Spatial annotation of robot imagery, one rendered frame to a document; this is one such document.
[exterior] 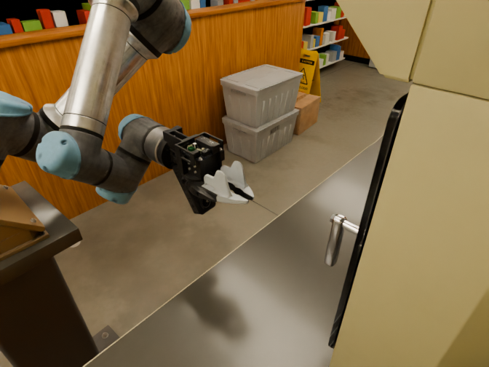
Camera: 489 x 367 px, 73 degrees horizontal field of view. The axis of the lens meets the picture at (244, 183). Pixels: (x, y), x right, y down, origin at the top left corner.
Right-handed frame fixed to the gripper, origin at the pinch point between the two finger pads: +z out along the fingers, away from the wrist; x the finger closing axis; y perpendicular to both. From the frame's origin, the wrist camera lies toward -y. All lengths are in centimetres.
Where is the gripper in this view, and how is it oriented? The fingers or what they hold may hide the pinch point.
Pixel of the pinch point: (244, 200)
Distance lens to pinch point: 57.3
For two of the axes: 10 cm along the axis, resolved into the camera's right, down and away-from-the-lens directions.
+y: 0.0, -8.2, -5.8
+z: 7.3, 3.9, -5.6
